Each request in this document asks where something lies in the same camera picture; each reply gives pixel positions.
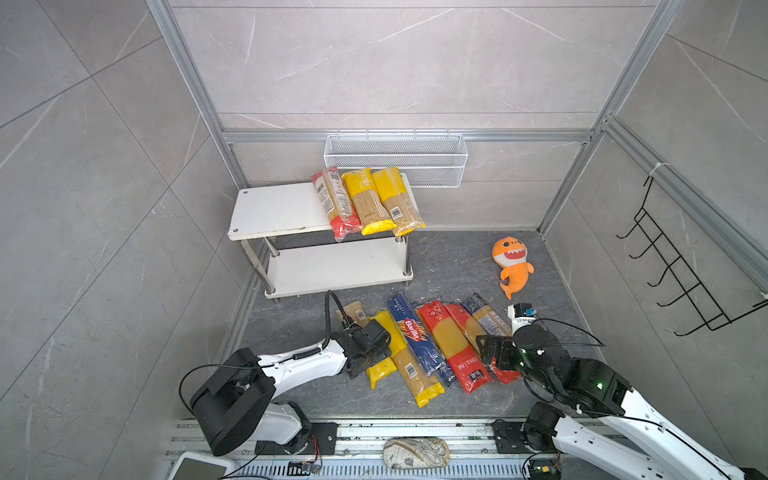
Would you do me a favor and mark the red yellow spaghetti bag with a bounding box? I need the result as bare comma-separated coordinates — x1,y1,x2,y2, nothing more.
418,301,492,394

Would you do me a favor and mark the clear blue spaghetti bag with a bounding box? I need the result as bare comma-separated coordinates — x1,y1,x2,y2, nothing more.
461,293,513,337

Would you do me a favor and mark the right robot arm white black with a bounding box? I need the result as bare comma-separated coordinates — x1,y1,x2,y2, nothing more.
477,317,764,479

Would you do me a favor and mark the black wire hook rack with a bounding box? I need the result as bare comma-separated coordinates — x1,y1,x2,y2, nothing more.
616,176,767,338

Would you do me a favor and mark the red spaghetti bag with label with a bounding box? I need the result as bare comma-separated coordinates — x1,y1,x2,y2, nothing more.
311,167,362,242

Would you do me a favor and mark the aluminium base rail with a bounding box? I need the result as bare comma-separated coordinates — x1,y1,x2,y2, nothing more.
161,418,655,480

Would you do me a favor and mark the yellow wholewheat spaghetti bag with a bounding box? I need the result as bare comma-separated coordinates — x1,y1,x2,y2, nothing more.
342,168,395,236

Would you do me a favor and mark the left black corrugated cable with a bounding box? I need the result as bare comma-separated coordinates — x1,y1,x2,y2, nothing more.
322,290,355,349

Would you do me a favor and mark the white wire mesh basket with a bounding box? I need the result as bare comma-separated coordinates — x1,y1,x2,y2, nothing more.
323,133,468,188

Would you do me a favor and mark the yellow spaghetti bag with barcode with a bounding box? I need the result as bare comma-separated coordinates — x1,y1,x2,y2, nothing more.
372,167,425,237

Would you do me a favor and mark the tan yellow pasta bag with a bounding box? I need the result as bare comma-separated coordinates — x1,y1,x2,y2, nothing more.
337,300,396,390

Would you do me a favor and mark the long yellow spaghetti bag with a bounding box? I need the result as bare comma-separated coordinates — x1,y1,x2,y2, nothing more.
372,310,445,408

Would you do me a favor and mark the white two-tier shelf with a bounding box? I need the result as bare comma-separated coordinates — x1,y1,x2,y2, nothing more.
228,182,414,301

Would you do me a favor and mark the blue Barilla spaghetti box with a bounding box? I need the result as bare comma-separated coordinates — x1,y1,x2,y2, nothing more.
386,293,457,387

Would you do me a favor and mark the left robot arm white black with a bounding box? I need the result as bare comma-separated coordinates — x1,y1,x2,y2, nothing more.
187,322,391,457

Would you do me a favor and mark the patterned cloth pouch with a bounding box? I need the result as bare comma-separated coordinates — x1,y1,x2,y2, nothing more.
382,437,451,470

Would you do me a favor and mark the white tablet device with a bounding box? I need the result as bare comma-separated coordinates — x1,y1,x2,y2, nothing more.
167,452,238,480

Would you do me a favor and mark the orange shark plush toy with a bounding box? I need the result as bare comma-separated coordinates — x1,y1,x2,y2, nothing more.
492,237,535,300

